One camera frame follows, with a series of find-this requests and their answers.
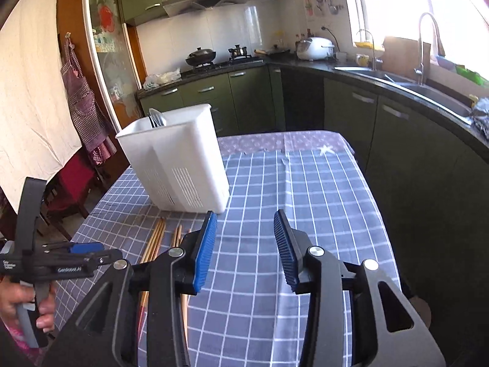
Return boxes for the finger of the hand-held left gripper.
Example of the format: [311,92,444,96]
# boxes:
[42,241,105,255]
[82,248,123,267]

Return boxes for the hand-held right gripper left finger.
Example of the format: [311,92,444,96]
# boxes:
[42,210,218,367]

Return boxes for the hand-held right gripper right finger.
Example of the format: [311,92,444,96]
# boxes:
[273,209,446,367]

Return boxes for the white plastic utensil caddy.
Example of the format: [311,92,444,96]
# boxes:
[115,103,230,215]

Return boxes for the person's left hand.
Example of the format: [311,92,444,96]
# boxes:
[0,275,57,334]

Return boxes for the red cushioned chair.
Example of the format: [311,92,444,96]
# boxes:
[38,153,104,238]

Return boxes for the blue checkered tablecloth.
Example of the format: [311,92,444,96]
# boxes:
[53,130,402,367]

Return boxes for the pink patterned clothing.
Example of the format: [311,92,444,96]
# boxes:
[4,323,37,356]

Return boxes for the purple patterned tablecloth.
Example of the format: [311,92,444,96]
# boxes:
[217,130,354,155]

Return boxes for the white hanging cloth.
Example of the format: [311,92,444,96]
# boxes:
[0,0,83,209]

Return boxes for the checkered apron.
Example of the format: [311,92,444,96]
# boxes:
[61,32,117,167]

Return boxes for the metal spoon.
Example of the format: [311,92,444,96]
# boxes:
[148,108,167,128]

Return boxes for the green base cabinets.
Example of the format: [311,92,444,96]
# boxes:
[139,65,489,238]

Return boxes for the white plastic bag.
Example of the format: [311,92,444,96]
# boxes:
[143,68,181,88]

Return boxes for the glass sliding door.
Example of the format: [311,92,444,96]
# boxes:
[82,0,144,131]

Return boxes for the dark kitchen countertop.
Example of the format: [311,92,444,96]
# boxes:
[138,55,489,150]

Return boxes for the gas stove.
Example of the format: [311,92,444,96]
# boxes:
[187,55,264,70]

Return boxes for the black wok with lid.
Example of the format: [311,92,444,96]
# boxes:
[185,47,217,67]

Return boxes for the white rice cooker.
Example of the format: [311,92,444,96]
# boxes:
[296,37,336,62]

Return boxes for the steel kitchen sink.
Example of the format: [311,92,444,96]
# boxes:
[334,67,472,119]

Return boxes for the small steel faucet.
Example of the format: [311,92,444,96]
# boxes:
[357,29,383,71]

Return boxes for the wooden cutting board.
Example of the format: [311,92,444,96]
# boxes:
[382,36,432,73]

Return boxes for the silver foil bag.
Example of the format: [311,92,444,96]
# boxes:
[470,97,489,138]

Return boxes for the tall steel faucet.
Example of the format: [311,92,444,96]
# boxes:
[414,12,446,85]

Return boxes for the green packets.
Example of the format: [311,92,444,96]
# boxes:
[454,63,489,85]

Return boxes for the kitchen window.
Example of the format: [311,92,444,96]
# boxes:
[340,0,489,73]

